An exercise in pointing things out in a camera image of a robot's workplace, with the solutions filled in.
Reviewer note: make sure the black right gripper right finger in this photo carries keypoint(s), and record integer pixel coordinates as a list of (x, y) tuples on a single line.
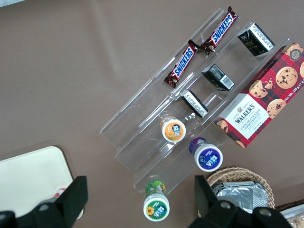
[(205, 197)]

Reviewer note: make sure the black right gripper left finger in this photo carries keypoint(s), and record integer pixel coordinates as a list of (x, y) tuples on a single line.
[(71, 197)]

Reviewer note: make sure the silver foil tray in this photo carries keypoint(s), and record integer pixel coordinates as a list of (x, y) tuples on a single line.
[(240, 194)]

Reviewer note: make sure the oval tan wicker basket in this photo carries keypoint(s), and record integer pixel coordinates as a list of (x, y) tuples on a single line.
[(237, 172)]

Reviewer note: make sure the beige plastic tray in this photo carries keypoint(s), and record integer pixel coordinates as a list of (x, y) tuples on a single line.
[(28, 175)]

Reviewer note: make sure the red-lid yogurt cup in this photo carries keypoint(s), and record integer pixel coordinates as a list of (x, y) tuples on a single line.
[(59, 192)]

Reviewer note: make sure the purple-lid yogurt cup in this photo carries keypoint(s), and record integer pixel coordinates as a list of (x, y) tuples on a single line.
[(207, 159)]

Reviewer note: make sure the green-lid yogurt cup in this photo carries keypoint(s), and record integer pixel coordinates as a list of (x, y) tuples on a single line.
[(156, 209)]

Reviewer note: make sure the orange-lid yogurt cup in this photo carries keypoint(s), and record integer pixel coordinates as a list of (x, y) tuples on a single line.
[(173, 130)]

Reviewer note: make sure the white rectangular bin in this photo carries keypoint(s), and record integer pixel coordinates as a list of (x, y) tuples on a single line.
[(294, 215)]

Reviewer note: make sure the small black box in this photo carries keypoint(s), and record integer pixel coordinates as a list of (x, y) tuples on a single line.
[(217, 77), (256, 40), (194, 103)]

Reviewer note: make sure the clear pack of cookies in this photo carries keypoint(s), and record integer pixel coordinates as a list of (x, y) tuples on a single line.
[(298, 223)]

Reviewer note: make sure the clear acrylic stepped shelf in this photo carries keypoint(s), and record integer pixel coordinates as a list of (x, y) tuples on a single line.
[(147, 114)]

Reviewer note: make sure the red tartan Walkers cookie box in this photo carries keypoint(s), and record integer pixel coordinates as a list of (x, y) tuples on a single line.
[(261, 102)]

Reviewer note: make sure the Snickers chocolate bar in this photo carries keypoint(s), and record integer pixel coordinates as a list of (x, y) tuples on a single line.
[(183, 64), (221, 28)]

